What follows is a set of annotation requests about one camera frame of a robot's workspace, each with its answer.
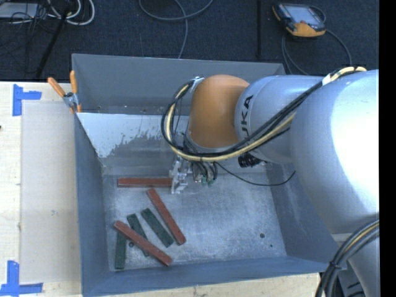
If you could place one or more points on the red-brown flat block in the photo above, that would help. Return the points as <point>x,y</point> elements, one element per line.
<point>167,216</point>
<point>142,182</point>
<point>142,243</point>

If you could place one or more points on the grey metal bin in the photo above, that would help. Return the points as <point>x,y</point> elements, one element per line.
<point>216,221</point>

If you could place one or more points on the dark green flat block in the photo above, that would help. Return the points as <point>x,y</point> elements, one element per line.
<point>135,223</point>
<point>157,227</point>
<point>120,254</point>

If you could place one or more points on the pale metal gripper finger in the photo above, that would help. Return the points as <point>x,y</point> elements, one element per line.
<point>179,186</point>
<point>179,169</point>

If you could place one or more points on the pale flat board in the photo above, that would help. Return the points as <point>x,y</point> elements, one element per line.
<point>46,181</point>

